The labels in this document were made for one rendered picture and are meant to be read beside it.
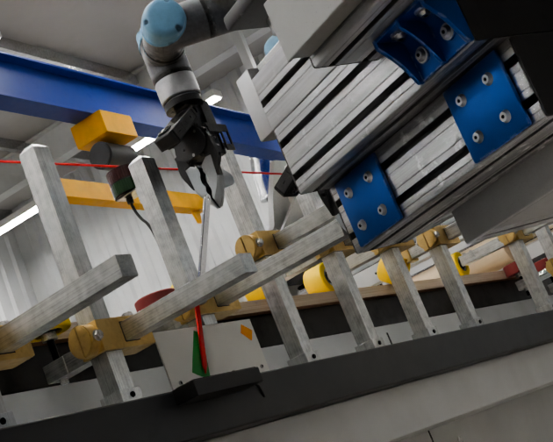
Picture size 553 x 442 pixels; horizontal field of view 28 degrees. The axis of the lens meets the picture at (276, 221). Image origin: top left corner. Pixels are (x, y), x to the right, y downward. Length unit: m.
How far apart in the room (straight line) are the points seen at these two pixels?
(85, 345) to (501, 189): 0.69
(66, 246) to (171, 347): 0.23
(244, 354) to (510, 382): 1.04
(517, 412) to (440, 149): 2.08
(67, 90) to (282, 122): 5.85
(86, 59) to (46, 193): 8.95
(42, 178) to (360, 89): 0.67
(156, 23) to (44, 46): 8.30
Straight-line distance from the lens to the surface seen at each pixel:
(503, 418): 3.14
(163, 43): 1.91
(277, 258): 1.81
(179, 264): 1.88
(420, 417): 2.34
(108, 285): 1.37
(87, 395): 1.92
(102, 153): 7.07
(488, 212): 1.30
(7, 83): 6.72
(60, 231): 1.72
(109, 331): 1.68
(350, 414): 2.13
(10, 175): 12.18
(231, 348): 1.87
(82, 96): 7.28
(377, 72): 1.20
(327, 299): 2.58
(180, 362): 1.76
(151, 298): 1.96
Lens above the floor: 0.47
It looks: 14 degrees up
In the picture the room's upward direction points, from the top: 22 degrees counter-clockwise
